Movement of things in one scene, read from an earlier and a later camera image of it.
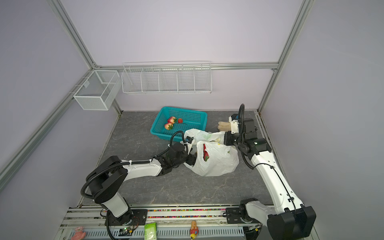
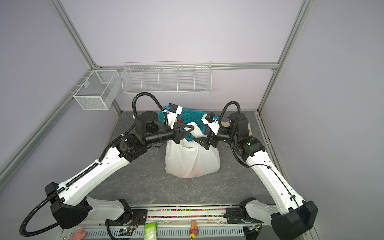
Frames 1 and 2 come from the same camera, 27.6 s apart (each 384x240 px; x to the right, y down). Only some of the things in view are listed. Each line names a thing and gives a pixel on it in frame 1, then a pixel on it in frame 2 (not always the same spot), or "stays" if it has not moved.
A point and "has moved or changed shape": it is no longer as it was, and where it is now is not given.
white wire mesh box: (98, 90) stays
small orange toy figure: (194, 230) stays
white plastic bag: (223, 158) has moved or changed shape
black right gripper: (228, 141) to (205, 142)
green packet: (150, 231) stays
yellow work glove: (224, 126) stays
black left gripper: (191, 161) to (179, 134)
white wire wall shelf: (167, 77) stays
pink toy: (79, 234) stays
